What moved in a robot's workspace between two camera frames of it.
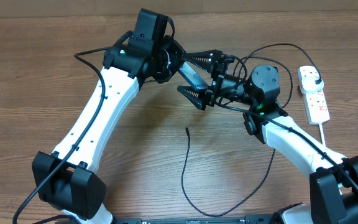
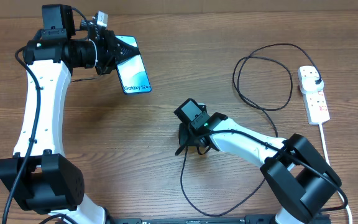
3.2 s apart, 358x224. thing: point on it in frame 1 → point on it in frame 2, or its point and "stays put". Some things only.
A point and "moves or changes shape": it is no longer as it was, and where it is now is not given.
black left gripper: (176, 52) → (112, 46)
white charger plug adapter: (307, 84) stays put
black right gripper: (219, 65) → (188, 140)
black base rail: (253, 219) stays put
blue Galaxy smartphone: (192, 76) moves or changes shape
